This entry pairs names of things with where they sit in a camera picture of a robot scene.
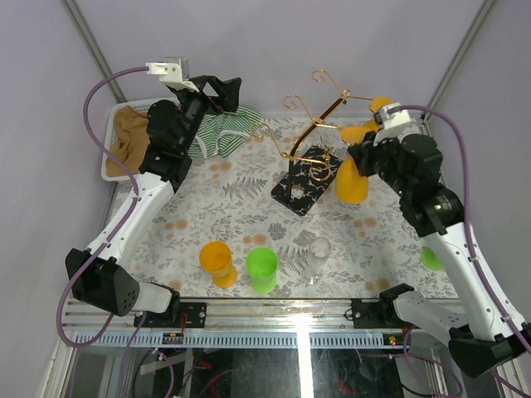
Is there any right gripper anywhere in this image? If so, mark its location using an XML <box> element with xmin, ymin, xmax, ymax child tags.
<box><xmin>349</xmin><ymin>128</ymin><xmax>412</xmax><ymax>197</ymax></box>

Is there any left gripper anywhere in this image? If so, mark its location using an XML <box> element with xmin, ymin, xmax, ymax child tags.
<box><xmin>170</xmin><ymin>75</ymin><xmax>236</xmax><ymax>154</ymax></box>

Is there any orange wine glass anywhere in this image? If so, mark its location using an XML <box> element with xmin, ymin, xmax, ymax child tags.
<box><xmin>334</xmin><ymin>157</ymin><xmax>369</xmax><ymax>204</ymax></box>
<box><xmin>339</xmin><ymin>96</ymin><xmax>394</xmax><ymax>144</ymax></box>

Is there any gold wine glass rack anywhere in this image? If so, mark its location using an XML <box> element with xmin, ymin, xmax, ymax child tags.
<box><xmin>249</xmin><ymin>69</ymin><xmax>357</xmax><ymax>216</ymax></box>

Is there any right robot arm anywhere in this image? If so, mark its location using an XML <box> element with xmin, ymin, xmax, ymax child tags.
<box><xmin>348</xmin><ymin>133</ymin><xmax>530</xmax><ymax>377</ymax></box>

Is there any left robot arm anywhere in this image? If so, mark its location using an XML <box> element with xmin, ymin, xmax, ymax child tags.
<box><xmin>66</xmin><ymin>75</ymin><xmax>242</xmax><ymax>328</ymax></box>

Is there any green wine glass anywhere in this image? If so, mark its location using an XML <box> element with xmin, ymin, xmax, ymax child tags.
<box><xmin>421</xmin><ymin>246</ymin><xmax>444</xmax><ymax>271</ymax></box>

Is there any clear glass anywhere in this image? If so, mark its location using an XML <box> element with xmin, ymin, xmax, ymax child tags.
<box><xmin>302</xmin><ymin>237</ymin><xmax>331</xmax><ymax>285</ymax></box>

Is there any green striped cloth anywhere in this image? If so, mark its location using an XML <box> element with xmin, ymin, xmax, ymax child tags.
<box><xmin>188</xmin><ymin>106</ymin><xmax>262</xmax><ymax>159</ymax></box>

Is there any white plastic basket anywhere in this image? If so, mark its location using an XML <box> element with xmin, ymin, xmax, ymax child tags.
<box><xmin>100</xmin><ymin>98</ymin><xmax>161</xmax><ymax>184</ymax></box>

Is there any brown cloth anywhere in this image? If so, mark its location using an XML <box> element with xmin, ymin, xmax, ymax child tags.
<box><xmin>110</xmin><ymin>106</ymin><xmax>150</xmax><ymax>174</ymax></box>

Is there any floral tablecloth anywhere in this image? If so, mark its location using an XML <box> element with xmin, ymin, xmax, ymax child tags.
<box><xmin>124</xmin><ymin>118</ymin><xmax>456</xmax><ymax>299</ymax></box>

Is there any green plastic cup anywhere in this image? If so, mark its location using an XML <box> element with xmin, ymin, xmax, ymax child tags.
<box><xmin>246</xmin><ymin>247</ymin><xmax>278</xmax><ymax>294</ymax></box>

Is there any orange plastic cup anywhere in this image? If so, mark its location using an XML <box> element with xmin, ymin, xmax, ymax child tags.
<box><xmin>199</xmin><ymin>241</ymin><xmax>238</xmax><ymax>289</ymax></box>

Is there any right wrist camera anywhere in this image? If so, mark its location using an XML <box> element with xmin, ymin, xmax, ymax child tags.
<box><xmin>373</xmin><ymin>102</ymin><xmax>412</xmax><ymax>146</ymax></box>

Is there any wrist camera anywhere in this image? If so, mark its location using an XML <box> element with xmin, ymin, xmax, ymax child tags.
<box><xmin>373</xmin><ymin>102</ymin><xmax>412</xmax><ymax>146</ymax></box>
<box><xmin>145</xmin><ymin>57</ymin><xmax>199</xmax><ymax>92</ymax></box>

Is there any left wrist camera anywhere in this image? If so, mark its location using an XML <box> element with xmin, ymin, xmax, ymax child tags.
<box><xmin>145</xmin><ymin>57</ymin><xmax>199</xmax><ymax>92</ymax></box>

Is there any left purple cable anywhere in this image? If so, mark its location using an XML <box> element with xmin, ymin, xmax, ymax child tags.
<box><xmin>56</xmin><ymin>66</ymin><xmax>175</xmax><ymax>398</ymax></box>

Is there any purple cable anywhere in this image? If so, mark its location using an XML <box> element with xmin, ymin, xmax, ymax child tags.
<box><xmin>400</xmin><ymin>104</ymin><xmax>531</xmax><ymax>398</ymax></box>
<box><xmin>56</xmin><ymin>66</ymin><xmax>175</xmax><ymax>398</ymax></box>

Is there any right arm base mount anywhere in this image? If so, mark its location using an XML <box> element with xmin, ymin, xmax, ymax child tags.
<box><xmin>351</xmin><ymin>298</ymin><xmax>407</xmax><ymax>329</ymax></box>

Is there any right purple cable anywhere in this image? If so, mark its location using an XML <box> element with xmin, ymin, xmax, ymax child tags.
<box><xmin>400</xmin><ymin>104</ymin><xmax>531</xmax><ymax>398</ymax></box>

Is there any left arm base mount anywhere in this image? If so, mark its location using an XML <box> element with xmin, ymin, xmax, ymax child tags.
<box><xmin>142</xmin><ymin>302</ymin><xmax>207</xmax><ymax>329</ymax></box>

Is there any aluminium rail frame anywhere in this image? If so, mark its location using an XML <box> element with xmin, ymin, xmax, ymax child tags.
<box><xmin>63</xmin><ymin>298</ymin><xmax>465</xmax><ymax>332</ymax></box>

